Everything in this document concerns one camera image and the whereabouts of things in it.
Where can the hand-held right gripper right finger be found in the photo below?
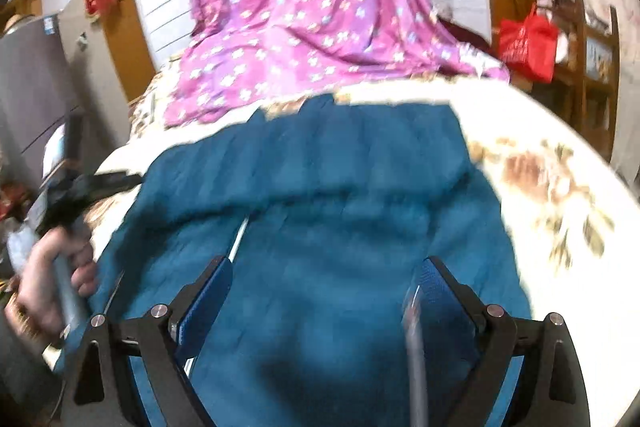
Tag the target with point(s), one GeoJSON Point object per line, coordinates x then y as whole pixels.
{"type": "Point", "coordinates": [445, 302]}

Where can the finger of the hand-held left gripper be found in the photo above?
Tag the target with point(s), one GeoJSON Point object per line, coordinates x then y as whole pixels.
{"type": "Point", "coordinates": [117, 183]}
{"type": "Point", "coordinates": [74, 137]}

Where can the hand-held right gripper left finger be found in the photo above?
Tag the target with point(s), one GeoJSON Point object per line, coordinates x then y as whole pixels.
{"type": "Point", "coordinates": [200, 307]}

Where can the teal quilted zip jacket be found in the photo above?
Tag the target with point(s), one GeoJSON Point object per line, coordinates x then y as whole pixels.
{"type": "Point", "coordinates": [325, 257]}

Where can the person's left hand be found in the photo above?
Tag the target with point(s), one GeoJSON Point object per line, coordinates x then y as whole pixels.
{"type": "Point", "coordinates": [40, 287]}

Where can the grey refrigerator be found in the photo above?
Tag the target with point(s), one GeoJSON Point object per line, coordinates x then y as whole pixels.
{"type": "Point", "coordinates": [35, 97]}

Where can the bed with checked floral sheet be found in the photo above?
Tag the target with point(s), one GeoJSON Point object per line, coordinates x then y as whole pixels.
{"type": "Point", "coordinates": [550, 232]}

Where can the pink floral bed sheet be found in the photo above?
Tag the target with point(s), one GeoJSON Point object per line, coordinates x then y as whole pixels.
{"type": "Point", "coordinates": [310, 7]}

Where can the red shopping bag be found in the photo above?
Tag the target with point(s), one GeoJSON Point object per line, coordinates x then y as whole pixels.
{"type": "Point", "coordinates": [527, 44]}

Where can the wooden chair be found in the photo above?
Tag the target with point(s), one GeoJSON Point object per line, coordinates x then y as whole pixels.
{"type": "Point", "coordinates": [595, 72]}

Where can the wall socket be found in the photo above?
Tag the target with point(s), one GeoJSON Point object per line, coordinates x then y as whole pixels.
{"type": "Point", "coordinates": [81, 43]}

